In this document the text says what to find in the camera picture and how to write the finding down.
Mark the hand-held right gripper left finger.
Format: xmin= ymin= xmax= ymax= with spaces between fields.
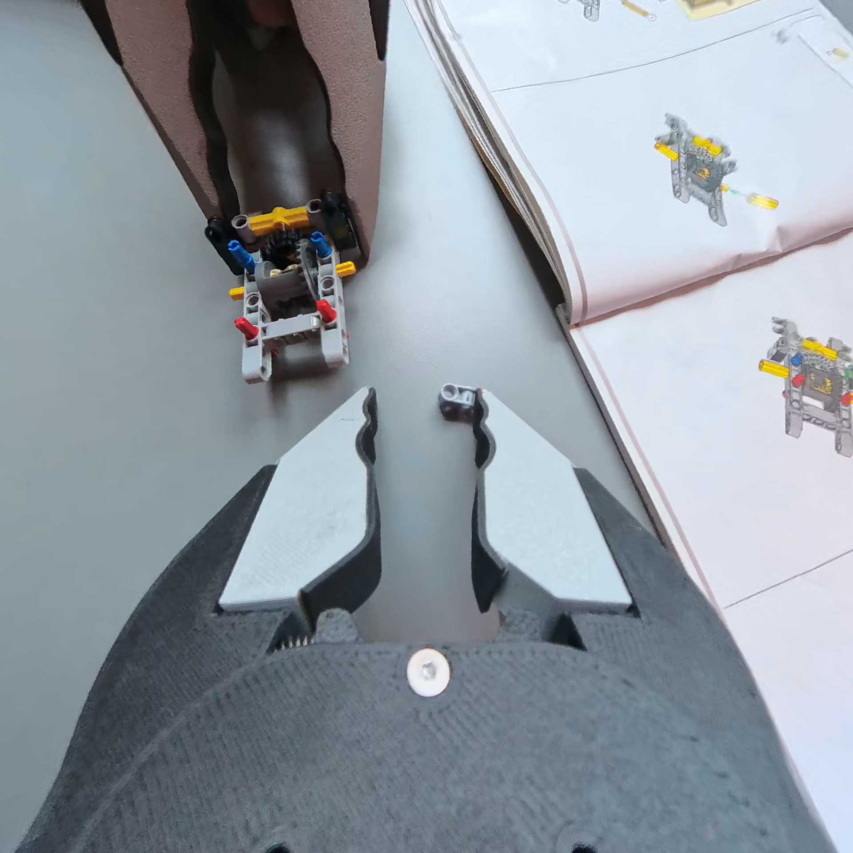
xmin=217 ymin=385 xmax=383 ymax=633

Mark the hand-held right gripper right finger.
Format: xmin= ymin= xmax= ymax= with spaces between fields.
xmin=470 ymin=388 xmax=635 ymax=615

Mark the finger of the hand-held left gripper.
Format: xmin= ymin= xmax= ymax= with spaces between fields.
xmin=105 ymin=0 xmax=242 ymax=217
xmin=290 ymin=0 xmax=389 ymax=266

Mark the grey lego gear assembly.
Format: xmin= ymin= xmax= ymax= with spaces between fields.
xmin=204 ymin=190 xmax=369 ymax=385

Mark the small grey lego connector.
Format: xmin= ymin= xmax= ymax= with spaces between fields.
xmin=438 ymin=383 xmax=482 ymax=423

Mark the open lego instruction booklet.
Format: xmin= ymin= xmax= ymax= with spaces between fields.
xmin=403 ymin=0 xmax=853 ymax=853

